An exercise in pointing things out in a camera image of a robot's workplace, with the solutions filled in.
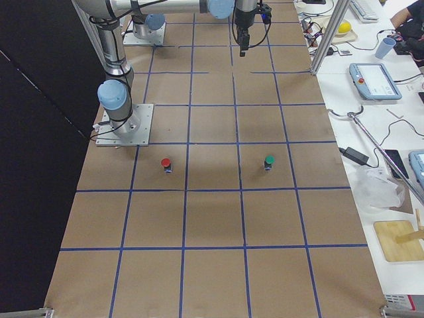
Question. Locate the wooden cutting board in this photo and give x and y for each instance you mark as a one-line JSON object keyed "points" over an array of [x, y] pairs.
{"points": [[399, 241]]}

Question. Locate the yellow lemon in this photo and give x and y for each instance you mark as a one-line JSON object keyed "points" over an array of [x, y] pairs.
{"points": [[344, 28]]}

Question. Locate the black smartphone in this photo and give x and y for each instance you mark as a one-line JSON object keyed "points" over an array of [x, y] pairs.
{"points": [[396, 158]]}

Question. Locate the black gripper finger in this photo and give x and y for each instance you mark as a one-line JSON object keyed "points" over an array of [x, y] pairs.
{"points": [[243, 41]]}

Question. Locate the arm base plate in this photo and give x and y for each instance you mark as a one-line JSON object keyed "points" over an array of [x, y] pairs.
{"points": [[135, 132], [131, 40]]}

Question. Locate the light blue cup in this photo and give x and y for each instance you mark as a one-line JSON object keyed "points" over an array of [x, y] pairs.
{"points": [[384, 47]]}

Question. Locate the black power adapter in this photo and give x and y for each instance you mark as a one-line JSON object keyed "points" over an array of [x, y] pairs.
{"points": [[355, 156]]}

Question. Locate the clear plastic bag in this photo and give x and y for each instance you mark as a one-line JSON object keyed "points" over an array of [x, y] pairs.
{"points": [[375, 191]]}

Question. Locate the green push button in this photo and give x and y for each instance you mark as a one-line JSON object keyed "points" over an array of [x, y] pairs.
{"points": [[268, 162]]}

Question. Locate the blue teach pendant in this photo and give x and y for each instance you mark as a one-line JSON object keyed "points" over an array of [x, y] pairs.
{"points": [[374, 82], [417, 165]]}

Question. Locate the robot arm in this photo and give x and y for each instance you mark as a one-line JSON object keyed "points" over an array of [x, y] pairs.
{"points": [[115, 93], [146, 26]]}

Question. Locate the white keyboard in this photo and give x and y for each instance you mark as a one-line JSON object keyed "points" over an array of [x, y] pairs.
{"points": [[363, 11]]}

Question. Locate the aluminium frame post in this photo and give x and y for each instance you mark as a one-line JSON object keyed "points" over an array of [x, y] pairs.
{"points": [[331, 29]]}

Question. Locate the metal rod stand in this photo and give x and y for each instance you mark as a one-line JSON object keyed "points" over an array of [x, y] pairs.
{"points": [[354, 116]]}

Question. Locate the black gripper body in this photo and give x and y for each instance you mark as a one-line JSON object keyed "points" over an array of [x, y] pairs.
{"points": [[244, 19]]}

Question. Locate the beige tray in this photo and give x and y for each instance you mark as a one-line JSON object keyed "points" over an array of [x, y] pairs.
{"points": [[323, 23]]}

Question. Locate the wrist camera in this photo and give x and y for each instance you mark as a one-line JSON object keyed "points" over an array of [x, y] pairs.
{"points": [[265, 11]]}

